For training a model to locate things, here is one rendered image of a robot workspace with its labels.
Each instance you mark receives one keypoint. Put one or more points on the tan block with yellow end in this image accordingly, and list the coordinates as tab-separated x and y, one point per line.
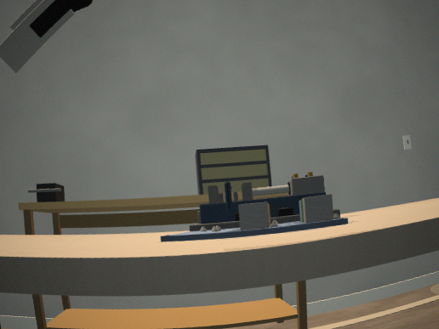
254	216

